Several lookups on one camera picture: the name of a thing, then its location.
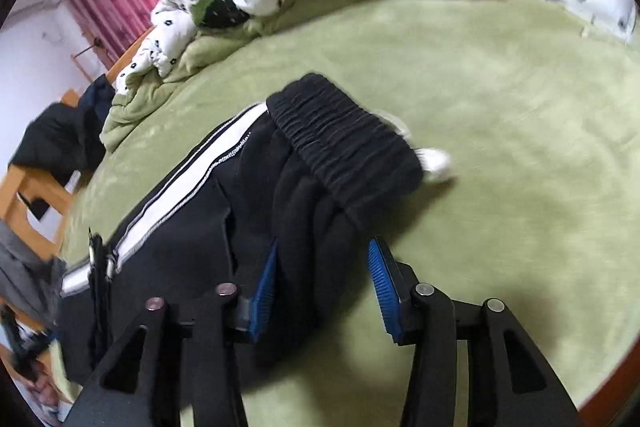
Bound black pants with white stripe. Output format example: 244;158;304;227
53;72;454;387

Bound grey garment on bedframe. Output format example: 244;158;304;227
0;222;66;329

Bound black jacket on bedframe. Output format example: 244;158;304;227
8;102;106;223

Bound green fleece bed blanket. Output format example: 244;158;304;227
60;0;639;426

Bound navy blue garment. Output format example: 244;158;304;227
78;75;115;126

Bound wooden bed frame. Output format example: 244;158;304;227
0;0;591;388

